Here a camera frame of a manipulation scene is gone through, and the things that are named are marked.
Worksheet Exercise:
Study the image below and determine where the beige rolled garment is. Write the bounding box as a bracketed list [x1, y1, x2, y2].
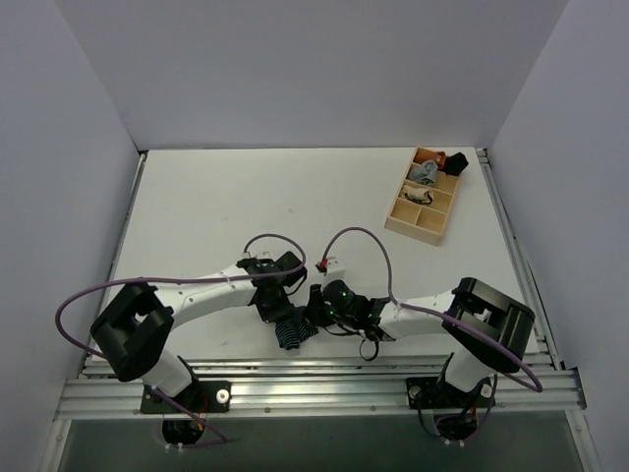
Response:
[401, 185, 433, 206]

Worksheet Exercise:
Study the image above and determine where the orange rolled garment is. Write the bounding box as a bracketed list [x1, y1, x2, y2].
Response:
[433, 151, 447, 169]

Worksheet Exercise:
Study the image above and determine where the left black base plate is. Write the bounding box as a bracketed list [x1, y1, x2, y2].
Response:
[140, 381, 232, 415]

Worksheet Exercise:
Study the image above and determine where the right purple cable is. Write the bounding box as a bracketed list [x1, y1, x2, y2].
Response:
[316, 226, 544, 439]

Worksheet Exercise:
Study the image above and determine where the black rolled garment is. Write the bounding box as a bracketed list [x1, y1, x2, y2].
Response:
[442, 152, 469, 177]

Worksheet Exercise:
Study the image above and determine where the navy striped underwear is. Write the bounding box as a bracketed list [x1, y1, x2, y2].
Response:
[274, 307, 318, 350]

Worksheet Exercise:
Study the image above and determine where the wooden compartment tray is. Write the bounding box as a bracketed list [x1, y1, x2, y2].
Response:
[384, 147, 469, 246]

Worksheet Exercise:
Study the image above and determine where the aluminium rail frame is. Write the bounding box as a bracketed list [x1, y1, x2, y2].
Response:
[38, 354, 605, 472]

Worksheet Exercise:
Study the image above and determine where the grey rolled garment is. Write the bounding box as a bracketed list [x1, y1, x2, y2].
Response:
[408, 160, 438, 186]

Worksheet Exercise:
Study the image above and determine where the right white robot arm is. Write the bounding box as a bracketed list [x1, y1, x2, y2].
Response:
[304, 277, 543, 406]

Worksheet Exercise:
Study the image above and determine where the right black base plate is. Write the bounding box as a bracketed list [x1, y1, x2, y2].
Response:
[405, 377, 495, 411]

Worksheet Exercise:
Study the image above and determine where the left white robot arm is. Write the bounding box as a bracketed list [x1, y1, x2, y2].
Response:
[90, 251, 308, 412]

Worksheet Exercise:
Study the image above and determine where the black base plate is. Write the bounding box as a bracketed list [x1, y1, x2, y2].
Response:
[405, 377, 495, 411]
[140, 381, 232, 415]

